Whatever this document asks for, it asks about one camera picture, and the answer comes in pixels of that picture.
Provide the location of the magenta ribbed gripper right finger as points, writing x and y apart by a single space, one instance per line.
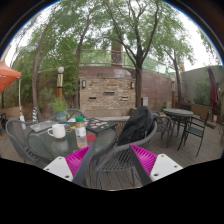
151 167

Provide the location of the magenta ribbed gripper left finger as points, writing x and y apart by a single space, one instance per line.
73 167

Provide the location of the grey metal chair near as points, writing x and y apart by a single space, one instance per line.
118 158

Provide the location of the round glass patio table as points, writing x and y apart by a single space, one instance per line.
47 148

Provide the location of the red round coaster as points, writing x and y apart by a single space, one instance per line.
91 138

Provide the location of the white ceramic mug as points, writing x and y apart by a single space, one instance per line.
57 131

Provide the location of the plastic bottle with green cap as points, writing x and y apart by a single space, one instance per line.
80 131

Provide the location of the grey metal chair middle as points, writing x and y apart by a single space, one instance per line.
164 125

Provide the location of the black jacket on chair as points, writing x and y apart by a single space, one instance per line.
138 126

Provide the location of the laptop with stickers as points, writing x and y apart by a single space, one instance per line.
97 125

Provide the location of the grey tablet on table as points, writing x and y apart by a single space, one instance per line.
42 125

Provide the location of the round grey table far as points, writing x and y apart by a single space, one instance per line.
178 115

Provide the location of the dark metal chair right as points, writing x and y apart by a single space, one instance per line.
194 126

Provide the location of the potted green plant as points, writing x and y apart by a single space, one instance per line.
59 107

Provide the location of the grey metal chair left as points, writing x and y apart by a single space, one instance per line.
18 132

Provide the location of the closed maroon patio umbrella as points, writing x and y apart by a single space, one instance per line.
213 90

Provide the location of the orange canopy umbrella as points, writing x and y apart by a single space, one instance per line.
7 76

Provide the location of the blue yellow striped post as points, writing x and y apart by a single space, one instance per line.
34 115

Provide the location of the globe lamp post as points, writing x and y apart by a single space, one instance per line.
60 82

